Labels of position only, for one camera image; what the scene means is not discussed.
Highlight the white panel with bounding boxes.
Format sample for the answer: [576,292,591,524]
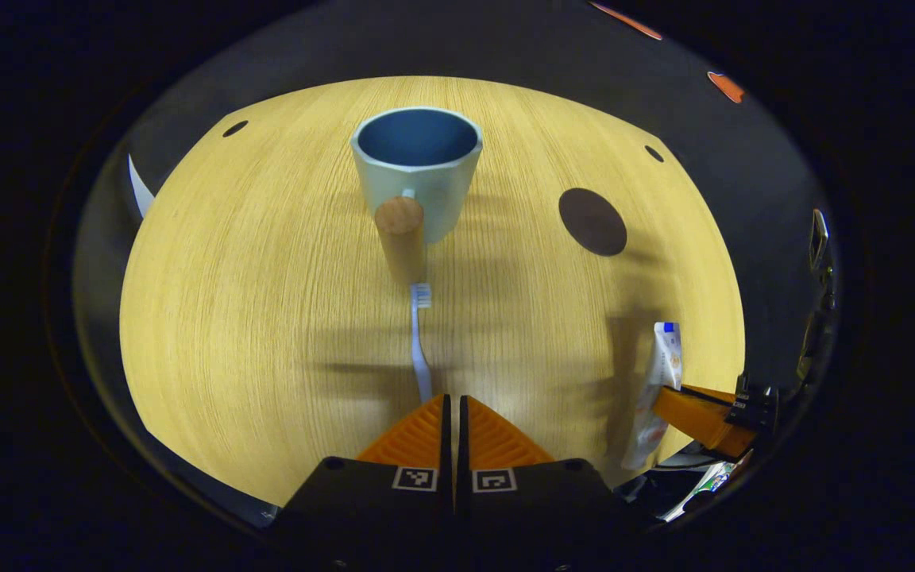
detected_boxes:
[127,154,156,220]

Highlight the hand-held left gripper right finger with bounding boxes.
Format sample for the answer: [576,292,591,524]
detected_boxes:
[457,394,651,572]

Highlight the blue cup with wooden handle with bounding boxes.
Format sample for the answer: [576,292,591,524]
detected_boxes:
[350,106,484,287]

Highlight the white toothpaste tube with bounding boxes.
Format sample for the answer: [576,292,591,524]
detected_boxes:
[620,321,685,471]

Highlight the white toothbrush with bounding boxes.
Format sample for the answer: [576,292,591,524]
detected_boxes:
[410,283,435,404]

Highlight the white printed sheet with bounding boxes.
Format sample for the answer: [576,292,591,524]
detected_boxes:
[660,461,744,524]

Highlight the dark brown round coaster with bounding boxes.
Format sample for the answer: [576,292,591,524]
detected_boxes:
[558,187,628,257]

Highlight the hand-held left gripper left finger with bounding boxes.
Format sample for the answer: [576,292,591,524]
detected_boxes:
[271,393,455,572]

